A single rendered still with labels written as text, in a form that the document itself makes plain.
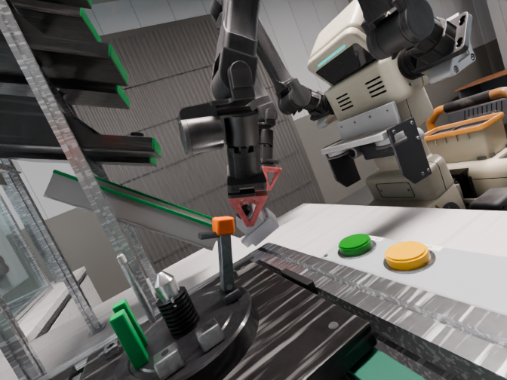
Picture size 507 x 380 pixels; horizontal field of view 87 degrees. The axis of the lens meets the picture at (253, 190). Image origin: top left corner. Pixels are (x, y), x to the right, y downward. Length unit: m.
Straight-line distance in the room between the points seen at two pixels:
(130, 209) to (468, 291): 0.44
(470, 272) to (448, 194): 0.66
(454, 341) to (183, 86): 3.27
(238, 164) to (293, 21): 3.98
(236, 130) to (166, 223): 0.20
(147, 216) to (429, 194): 0.73
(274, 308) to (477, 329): 0.16
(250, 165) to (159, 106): 2.83
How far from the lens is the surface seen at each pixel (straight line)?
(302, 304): 0.28
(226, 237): 0.28
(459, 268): 0.30
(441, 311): 0.26
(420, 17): 0.69
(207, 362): 0.24
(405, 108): 0.89
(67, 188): 0.51
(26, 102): 0.54
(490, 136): 1.14
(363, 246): 0.35
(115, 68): 0.56
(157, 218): 0.49
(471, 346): 0.23
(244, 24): 0.49
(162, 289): 0.28
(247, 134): 0.43
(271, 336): 0.26
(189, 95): 3.33
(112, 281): 3.26
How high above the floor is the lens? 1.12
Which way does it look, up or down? 7 degrees down
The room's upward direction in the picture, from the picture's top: 23 degrees counter-clockwise
